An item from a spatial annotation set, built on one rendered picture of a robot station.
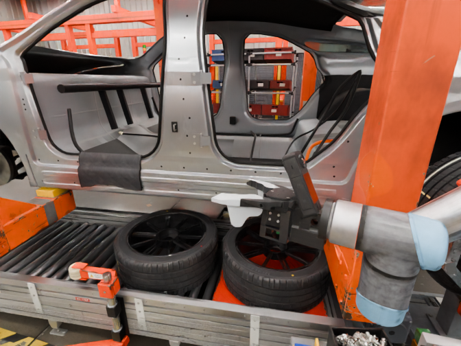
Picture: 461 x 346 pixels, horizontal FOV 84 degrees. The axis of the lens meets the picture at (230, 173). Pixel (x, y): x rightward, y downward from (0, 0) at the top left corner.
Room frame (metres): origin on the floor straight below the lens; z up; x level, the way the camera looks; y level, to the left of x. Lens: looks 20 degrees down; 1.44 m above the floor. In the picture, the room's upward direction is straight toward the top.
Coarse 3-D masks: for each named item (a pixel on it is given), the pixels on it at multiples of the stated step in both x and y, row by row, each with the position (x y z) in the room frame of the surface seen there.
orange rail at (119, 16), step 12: (24, 0) 12.14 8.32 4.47; (24, 12) 12.07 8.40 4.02; (120, 12) 8.29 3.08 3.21; (132, 12) 8.18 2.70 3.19; (144, 12) 8.09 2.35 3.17; (0, 24) 9.50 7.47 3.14; (12, 24) 9.36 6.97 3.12; (24, 24) 9.23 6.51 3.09; (72, 24) 8.74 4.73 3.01; (96, 24) 8.71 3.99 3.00; (84, 36) 11.29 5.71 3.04
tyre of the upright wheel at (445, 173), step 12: (456, 156) 1.08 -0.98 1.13; (432, 168) 1.10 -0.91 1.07; (444, 168) 1.05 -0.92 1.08; (456, 168) 1.00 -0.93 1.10; (432, 180) 1.04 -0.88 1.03; (444, 180) 0.99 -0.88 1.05; (456, 180) 0.94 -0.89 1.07; (432, 192) 0.98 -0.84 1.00; (444, 192) 0.94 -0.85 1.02; (420, 204) 1.00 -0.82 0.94; (432, 276) 0.91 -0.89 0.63; (444, 276) 0.89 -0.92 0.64; (456, 288) 0.89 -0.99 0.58
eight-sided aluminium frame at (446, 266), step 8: (456, 240) 0.82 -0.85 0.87; (448, 248) 0.84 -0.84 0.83; (456, 248) 0.82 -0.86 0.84; (448, 256) 0.83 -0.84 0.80; (456, 256) 0.82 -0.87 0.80; (448, 264) 0.82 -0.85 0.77; (456, 264) 0.82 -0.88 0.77; (448, 272) 0.82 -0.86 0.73; (456, 272) 0.82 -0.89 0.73; (456, 280) 0.82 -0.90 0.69
